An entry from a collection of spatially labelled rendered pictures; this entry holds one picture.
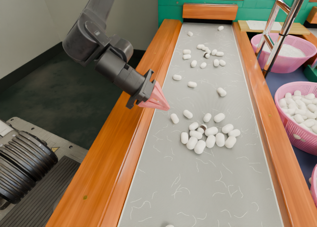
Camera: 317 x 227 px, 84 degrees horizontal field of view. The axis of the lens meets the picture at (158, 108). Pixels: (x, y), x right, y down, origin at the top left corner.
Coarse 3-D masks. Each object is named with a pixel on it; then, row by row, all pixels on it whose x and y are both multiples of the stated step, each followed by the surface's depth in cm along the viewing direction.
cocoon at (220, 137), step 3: (216, 135) 45; (219, 135) 45; (222, 135) 45; (216, 138) 45; (219, 138) 44; (222, 138) 44; (216, 141) 44; (219, 141) 44; (222, 141) 43; (219, 144) 44; (222, 144) 43
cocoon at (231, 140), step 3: (228, 138) 44; (231, 138) 44; (234, 138) 44; (225, 141) 44; (228, 141) 43; (231, 141) 43; (234, 141) 44; (225, 144) 44; (228, 144) 43; (231, 144) 43; (228, 147) 43; (231, 147) 43
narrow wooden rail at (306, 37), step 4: (296, 36) 94; (300, 36) 90; (304, 36) 88; (308, 36) 87; (312, 36) 87; (292, 40) 98; (308, 40) 84; (312, 40) 84; (316, 40) 84; (304, 44) 86; (316, 44) 81; (316, 56) 77; (308, 60) 82; (312, 60) 79; (304, 64) 84; (308, 64) 82
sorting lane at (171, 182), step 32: (192, 32) 101; (224, 32) 100; (192, 96) 59; (224, 96) 59; (160, 128) 49; (256, 128) 49; (160, 160) 42; (192, 160) 42; (224, 160) 42; (256, 160) 42; (128, 192) 37; (160, 192) 37; (192, 192) 37; (224, 192) 37; (256, 192) 36; (128, 224) 33; (160, 224) 33; (192, 224) 33; (224, 224) 32; (256, 224) 32
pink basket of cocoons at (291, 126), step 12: (288, 84) 58; (300, 84) 59; (312, 84) 59; (276, 96) 54; (276, 108) 54; (288, 120) 48; (288, 132) 51; (300, 132) 46; (300, 144) 49; (312, 144) 46
